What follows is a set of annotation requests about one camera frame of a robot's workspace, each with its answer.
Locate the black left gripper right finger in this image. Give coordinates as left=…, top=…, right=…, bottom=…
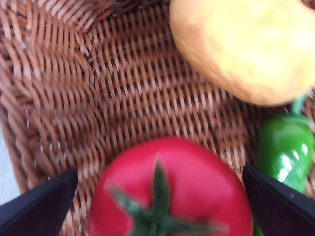
left=242, top=164, right=315, bottom=236

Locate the brown wicker basket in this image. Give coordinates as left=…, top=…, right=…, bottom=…
left=0, top=0, right=315, bottom=236

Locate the green pepper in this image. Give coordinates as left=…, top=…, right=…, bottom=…
left=252, top=94, right=315, bottom=236

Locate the red tomato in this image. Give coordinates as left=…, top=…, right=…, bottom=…
left=87, top=136, right=255, bottom=236

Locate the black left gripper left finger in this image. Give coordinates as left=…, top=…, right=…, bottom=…
left=0, top=166, right=79, bottom=236

